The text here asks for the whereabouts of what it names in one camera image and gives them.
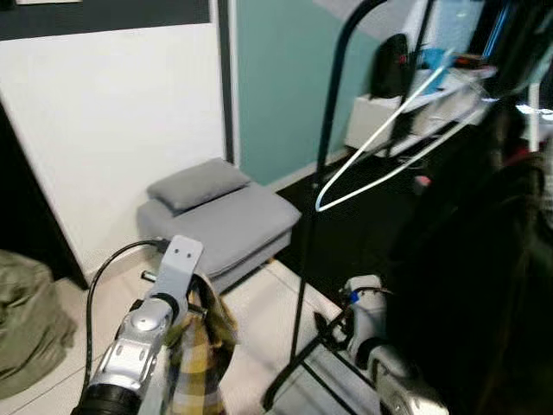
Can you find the yellow grey plaid shirt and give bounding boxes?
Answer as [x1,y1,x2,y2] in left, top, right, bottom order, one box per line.
[164,272,238,415]

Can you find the black floor rug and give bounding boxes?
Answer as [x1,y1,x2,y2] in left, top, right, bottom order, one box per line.
[276,151,433,303]

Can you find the black hanging garment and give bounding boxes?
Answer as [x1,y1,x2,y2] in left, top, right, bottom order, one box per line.
[385,0,553,415]

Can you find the grey upholstered footstool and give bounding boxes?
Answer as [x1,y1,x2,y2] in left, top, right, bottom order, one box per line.
[137,182,302,295]

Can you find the grey cushion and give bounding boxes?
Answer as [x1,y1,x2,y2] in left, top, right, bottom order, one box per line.
[145,158,253,215]

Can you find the black clothes rack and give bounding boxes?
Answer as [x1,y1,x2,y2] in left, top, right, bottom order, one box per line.
[262,0,390,415]

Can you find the white shelf unit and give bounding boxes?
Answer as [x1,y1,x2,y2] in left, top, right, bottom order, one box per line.
[393,61,498,144]

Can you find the olive green sack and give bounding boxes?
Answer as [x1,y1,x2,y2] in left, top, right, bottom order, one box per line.
[0,249,77,400]

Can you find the black door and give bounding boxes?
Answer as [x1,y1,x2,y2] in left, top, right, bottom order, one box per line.
[0,99,87,286]

